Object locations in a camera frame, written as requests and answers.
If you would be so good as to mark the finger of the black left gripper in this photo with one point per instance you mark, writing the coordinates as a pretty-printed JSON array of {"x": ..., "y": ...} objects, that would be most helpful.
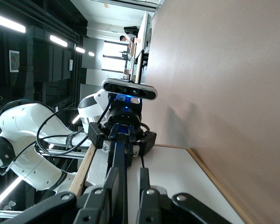
[
  {"x": 96, "y": 135},
  {"x": 148, "y": 142}
]

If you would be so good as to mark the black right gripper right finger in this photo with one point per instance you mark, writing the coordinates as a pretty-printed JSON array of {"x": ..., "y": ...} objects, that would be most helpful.
[{"x": 158, "y": 207}]

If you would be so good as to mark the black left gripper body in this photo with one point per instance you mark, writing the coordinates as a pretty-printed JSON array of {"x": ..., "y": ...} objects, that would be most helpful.
[{"x": 124, "y": 114}]

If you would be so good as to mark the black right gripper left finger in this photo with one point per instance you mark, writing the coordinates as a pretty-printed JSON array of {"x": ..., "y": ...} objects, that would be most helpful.
[{"x": 93, "y": 207}]

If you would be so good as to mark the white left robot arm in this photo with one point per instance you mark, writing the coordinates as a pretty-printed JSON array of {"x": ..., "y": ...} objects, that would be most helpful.
[{"x": 25, "y": 121}]

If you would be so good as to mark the black desk monitor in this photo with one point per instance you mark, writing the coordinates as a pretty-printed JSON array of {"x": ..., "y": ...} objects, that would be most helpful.
[{"x": 141, "y": 67}]

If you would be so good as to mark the ceiling light strip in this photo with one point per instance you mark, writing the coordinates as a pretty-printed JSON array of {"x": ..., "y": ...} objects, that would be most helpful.
[
  {"x": 7, "y": 22},
  {"x": 58, "y": 40},
  {"x": 80, "y": 49},
  {"x": 91, "y": 54}
]

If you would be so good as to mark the seated person white shirt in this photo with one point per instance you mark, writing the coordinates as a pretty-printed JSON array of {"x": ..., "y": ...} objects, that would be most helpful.
[{"x": 128, "y": 38}]

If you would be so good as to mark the white air vent grille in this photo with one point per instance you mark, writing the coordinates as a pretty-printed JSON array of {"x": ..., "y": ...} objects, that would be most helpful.
[{"x": 14, "y": 60}]

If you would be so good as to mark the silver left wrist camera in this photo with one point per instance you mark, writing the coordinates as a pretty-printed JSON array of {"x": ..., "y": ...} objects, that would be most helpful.
[{"x": 130, "y": 89}]

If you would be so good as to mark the aluminium frame profile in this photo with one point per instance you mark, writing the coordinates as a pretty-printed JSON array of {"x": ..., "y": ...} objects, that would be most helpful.
[{"x": 60, "y": 150}]

